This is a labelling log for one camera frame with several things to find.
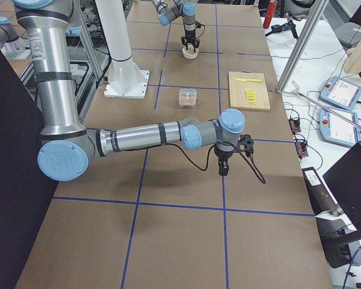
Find teach pendant tablet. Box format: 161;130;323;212
319;76;361;111
319;108;361;148

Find clear plastic egg box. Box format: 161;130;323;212
178;89;197;108

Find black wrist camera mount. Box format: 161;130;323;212
238;134;254;160

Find wooden cutting board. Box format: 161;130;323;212
228;72;271;111

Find black monitor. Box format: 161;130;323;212
323;141;361;223

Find white bowl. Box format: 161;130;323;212
182;48;199;60

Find long metal grabber stick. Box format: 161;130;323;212
292;81;361;131

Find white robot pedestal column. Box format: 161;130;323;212
96;0;150;99

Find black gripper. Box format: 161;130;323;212
214;141;236;176
181;30;200;50

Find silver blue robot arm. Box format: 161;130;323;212
12;1;253;181
151;0;205;54

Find upper teach pendant tablet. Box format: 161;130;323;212
319;76;361;111

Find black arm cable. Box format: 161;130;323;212
161;141;267;185

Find aluminium frame post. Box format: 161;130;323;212
276;0;329;94

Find yellow plastic knife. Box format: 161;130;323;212
235;78;262;83

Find yellow lemon slices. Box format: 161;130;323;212
245;88;256;104

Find lower teach pendant tablet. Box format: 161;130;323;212
319;108;361;148

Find red cylinder bottle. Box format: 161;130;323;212
263;0;278;29

